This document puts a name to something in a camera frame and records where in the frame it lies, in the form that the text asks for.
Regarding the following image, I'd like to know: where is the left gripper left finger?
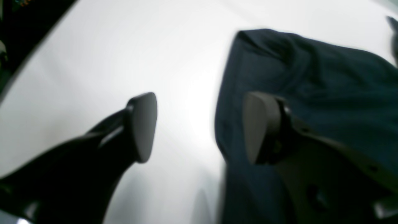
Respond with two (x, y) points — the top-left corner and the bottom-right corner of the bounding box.
(0, 92), (158, 224)

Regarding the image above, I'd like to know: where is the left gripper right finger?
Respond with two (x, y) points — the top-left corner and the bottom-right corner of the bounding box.
(243, 91), (397, 224)

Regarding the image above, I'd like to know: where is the black t-shirt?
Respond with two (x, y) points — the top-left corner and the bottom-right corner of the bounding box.
(215, 29), (398, 224)

